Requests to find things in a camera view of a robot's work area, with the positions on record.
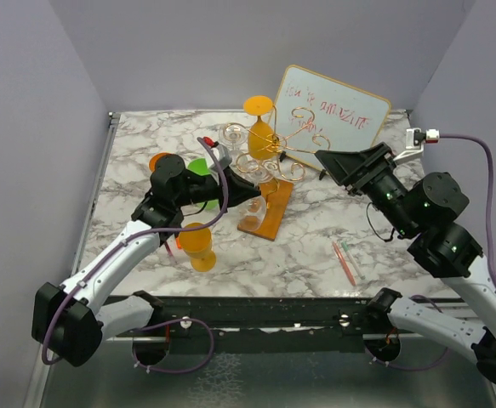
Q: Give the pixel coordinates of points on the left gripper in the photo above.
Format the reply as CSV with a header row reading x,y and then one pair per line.
x,y
237,189

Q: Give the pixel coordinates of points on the yellow framed whiteboard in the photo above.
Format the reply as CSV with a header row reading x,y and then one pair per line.
x,y
316,112

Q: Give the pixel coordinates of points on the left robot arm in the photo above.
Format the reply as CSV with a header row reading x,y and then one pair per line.
x,y
67,317

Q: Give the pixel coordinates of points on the yellow plastic wine glass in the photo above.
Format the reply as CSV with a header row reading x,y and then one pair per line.
x,y
197,245
261,141

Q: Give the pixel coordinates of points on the clear wine glass front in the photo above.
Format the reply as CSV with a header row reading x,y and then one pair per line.
x,y
252,212

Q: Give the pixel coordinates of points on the dark red pen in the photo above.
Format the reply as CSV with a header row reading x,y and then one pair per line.
x,y
168,249

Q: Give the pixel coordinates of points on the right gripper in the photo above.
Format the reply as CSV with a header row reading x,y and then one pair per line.
x,y
355,169

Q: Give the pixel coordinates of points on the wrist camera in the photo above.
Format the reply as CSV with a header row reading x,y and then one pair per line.
x,y
221,154
415,142

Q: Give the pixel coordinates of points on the gold wire wine glass rack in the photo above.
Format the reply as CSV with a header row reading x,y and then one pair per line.
x,y
279,190

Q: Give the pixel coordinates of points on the yellow plastic wine glass front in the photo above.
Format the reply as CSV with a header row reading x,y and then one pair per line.
x,y
197,245

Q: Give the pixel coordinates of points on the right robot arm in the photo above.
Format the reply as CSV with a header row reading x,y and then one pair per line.
x,y
426,215

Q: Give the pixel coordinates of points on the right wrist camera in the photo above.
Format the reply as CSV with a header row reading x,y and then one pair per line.
x,y
415,142

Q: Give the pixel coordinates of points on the white green marker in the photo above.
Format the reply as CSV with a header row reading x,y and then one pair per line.
x,y
353,261

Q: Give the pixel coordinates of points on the clear wine glass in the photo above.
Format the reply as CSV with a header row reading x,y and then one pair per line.
x,y
252,212
233,135

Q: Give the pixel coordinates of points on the green plastic wine glass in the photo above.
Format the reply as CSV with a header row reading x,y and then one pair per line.
x,y
200,167

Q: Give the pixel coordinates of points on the black front rail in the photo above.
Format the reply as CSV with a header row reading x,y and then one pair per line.
x,y
260,325

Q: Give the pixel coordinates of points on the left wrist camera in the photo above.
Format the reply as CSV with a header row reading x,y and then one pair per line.
x,y
221,154

